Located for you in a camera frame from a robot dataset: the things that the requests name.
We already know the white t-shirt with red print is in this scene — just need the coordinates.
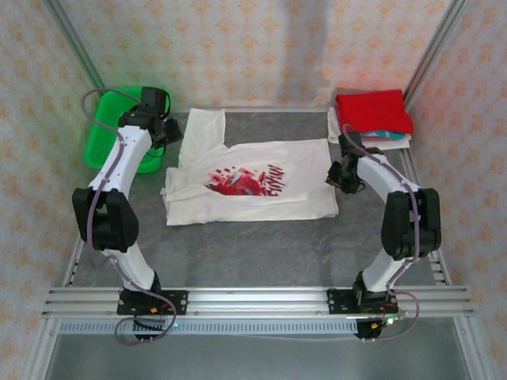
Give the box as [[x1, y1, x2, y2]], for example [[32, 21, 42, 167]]
[[160, 107, 340, 226]]

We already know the teal folded t-shirt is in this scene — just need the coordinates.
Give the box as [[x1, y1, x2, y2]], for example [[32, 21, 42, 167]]
[[362, 129, 407, 141]]

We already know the green plastic basket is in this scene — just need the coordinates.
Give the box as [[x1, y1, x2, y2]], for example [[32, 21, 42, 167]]
[[84, 85, 173, 175]]

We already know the red folded t-shirt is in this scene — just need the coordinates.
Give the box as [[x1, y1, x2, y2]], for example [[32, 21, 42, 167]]
[[335, 89, 415, 135]]

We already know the small circuit board with LED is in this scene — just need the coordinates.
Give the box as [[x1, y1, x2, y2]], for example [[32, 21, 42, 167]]
[[370, 310, 411, 329]]

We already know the metal lower shelf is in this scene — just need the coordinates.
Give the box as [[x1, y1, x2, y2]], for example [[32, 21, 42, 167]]
[[43, 334, 476, 380]]

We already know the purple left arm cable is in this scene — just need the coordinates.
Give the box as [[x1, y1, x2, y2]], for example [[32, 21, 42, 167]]
[[80, 89, 177, 345]]

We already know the aluminium frame post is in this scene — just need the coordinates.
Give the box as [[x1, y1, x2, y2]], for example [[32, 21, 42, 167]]
[[403, 0, 471, 108], [42, 0, 106, 90]]

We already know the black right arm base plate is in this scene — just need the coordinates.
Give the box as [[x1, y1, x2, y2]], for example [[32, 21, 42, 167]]
[[327, 288, 397, 316]]

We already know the aluminium mounting rail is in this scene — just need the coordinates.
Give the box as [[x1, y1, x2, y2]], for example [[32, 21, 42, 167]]
[[41, 287, 475, 320]]

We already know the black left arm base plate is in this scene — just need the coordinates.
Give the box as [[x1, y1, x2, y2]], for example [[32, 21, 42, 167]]
[[117, 289, 189, 317]]

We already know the slotted grey cable duct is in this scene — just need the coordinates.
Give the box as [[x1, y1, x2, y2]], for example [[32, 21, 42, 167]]
[[59, 319, 360, 336]]

